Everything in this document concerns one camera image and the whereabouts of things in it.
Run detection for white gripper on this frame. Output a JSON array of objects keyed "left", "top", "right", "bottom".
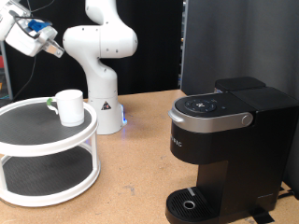
[{"left": 4, "top": 12, "right": 65, "bottom": 59}]

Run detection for white mug with green-marked handle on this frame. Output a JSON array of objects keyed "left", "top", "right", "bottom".
[{"left": 46, "top": 89, "right": 85, "bottom": 128}]

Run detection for black Keurig coffee machine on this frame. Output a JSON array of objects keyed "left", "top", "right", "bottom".
[{"left": 164, "top": 76, "right": 299, "bottom": 224}]

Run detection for white two-tier turntable shelf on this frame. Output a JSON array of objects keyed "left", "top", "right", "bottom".
[{"left": 0, "top": 96, "right": 101, "bottom": 208}]

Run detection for black curtain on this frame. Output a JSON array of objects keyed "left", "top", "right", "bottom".
[{"left": 0, "top": 0, "right": 185, "bottom": 104}]

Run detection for metal rack behind gap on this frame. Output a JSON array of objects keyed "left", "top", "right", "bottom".
[{"left": 178, "top": 0, "right": 188, "bottom": 91}]

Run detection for dark grey partition panel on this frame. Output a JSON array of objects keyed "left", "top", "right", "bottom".
[{"left": 181, "top": 0, "right": 299, "bottom": 200}]

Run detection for black tape strip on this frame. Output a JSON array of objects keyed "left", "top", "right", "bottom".
[{"left": 249, "top": 207, "right": 276, "bottom": 224}]

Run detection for blue cable connector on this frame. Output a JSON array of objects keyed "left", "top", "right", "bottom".
[{"left": 27, "top": 20, "right": 51, "bottom": 33}]

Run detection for black camera cable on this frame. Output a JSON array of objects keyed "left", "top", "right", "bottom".
[{"left": 10, "top": 0, "right": 54, "bottom": 102}]

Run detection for grey metal frame post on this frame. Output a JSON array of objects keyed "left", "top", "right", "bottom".
[{"left": 0, "top": 41, "right": 14, "bottom": 105}]

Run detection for black power cable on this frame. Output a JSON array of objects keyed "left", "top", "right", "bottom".
[{"left": 276, "top": 189, "right": 296, "bottom": 201}]

